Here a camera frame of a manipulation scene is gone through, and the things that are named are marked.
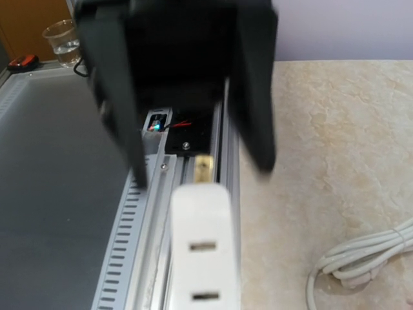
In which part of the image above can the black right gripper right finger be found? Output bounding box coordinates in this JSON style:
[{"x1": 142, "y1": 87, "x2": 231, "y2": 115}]
[{"x1": 228, "y1": 1, "x2": 278, "y2": 173}]

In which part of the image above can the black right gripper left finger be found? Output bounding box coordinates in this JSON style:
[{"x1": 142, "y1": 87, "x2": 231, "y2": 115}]
[{"x1": 74, "y1": 1, "x2": 148, "y2": 188}]

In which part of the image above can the white multi-outlet plug adapter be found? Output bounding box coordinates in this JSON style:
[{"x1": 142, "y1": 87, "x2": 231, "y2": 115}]
[{"x1": 168, "y1": 155, "x2": 241, "y2": 309}]

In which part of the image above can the clear plastic cup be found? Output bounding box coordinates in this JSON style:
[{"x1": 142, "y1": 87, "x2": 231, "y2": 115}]
[{"x1": 42, "y1": 19, "x2": 81, "y2": 68}]

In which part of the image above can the red and black small device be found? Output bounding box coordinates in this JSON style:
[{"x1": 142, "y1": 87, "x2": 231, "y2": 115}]
[{"x1": 6, "y1": 54, "x2": 39, "y2": 72}]

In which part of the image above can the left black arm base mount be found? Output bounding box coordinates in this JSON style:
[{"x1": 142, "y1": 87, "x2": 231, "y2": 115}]
[{"x1": 165, "y1": 108, "x2": 214, "y2": 157}]

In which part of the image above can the white power strip cord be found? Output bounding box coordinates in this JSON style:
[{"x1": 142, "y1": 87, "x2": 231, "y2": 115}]
[{"x1": 305, "y1": 216, "x2": 413, "y2": 310}]

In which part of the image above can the aluminium front rail frame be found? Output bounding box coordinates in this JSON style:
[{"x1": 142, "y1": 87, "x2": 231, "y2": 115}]
[{"x1": 1, "y1": 62, "x2": 241, "y2": 309}]

